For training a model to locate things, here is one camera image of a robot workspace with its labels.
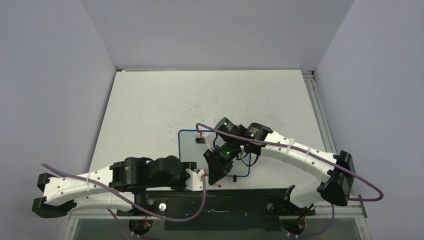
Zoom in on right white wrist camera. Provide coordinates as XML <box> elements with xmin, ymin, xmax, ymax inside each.
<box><xmin>194</xmin><ymin>131</ymin><xmax>216</xmax><ymax>145</ymax></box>

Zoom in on blue framed whiteboard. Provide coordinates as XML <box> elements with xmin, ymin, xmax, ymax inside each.
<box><xmin>177</xmin><ymin>129</ymin><xmax>251</xmax><ymax>178</ymax></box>

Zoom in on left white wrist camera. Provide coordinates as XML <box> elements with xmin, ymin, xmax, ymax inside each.
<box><xmin>186</xmin><ymin>168</ymin><xmax>209</xmax><ymax>192</ymax></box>

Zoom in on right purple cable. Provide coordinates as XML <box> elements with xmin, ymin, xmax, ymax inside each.
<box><xmin>195</xmin><ymin>122</ymin><xmax>384</xmax><ymax>203</ymax></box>

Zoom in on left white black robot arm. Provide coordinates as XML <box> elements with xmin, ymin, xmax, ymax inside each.
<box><xmin>31</xmin><ymin>155</ymin><xmax>208</xmax><ymax>222</ymax></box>

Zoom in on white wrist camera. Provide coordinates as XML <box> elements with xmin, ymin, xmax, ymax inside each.
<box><xmin>186</xmin><ymin>168</ymin><xmax>209</xmax><ymax>192</ymax></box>
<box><xmin>194</xmin><ymin>131</ymin><xmax>216</xmax><ymax>145</ymax></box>

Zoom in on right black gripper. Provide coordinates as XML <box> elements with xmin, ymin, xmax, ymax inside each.
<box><xmin>203</xmin><ymin>138</ymin><xmax>241</xmax><ymax>185</ymax></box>

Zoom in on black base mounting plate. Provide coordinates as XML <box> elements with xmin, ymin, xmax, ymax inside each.
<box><xmin>116</xmin><ymin>188</ymin><xmax>316</xmax><ymax>232</ymax></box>

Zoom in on aluminium frame rail right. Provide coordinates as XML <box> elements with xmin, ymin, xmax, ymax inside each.
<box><xmin>301</xmin><ymin>70</ymin><xmax>337</xmax><ymax>153</ymax></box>

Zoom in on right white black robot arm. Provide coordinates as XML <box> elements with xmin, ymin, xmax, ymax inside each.
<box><xmin>203</xmin><ymin>117</ymin><xmax>355</xmax><ymax>214</ymax></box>

